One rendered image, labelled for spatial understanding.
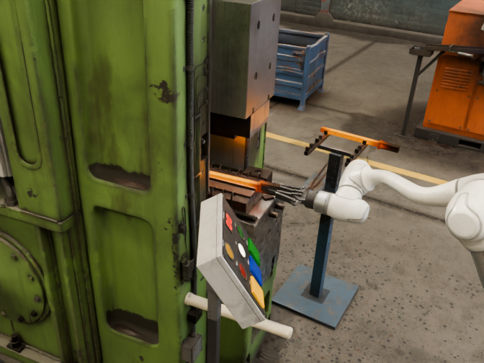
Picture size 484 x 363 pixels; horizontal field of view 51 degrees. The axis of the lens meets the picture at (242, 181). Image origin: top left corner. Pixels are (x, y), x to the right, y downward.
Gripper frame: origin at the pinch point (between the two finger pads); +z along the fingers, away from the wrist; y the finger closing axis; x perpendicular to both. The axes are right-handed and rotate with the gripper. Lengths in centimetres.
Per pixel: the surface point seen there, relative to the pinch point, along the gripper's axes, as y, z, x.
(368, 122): 349, 7, -100
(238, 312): -71, -17, -1
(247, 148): 22.7, 19.9, 3.9
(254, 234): -15.9, -0.8, -13.4
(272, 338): 14, -6, -100
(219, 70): -18, 17, 52
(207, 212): -52, 3, 17
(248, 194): -6.6, 6.9, -1.4
